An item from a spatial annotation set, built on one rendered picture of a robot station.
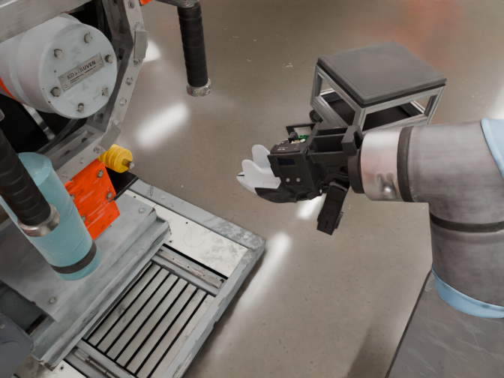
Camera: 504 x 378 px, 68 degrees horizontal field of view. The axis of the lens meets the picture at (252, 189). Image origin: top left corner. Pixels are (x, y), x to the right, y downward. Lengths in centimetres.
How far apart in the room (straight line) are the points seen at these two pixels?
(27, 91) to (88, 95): 7
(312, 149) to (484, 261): 23
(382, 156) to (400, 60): 130
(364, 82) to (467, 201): 114
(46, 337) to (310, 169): 88
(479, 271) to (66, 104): 55
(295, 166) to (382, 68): 120
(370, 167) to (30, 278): 96
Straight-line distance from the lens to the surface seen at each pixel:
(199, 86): 67
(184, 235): 129
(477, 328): 102
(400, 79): 160
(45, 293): 114
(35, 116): 87
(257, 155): 57
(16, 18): 46
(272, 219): 141
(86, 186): 85
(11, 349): 98
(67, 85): 57
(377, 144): 45
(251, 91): 205
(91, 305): 114
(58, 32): 55
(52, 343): 116
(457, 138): 44
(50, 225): 52
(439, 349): 96
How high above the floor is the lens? 112
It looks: 48 degrees down
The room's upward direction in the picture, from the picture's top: straight up
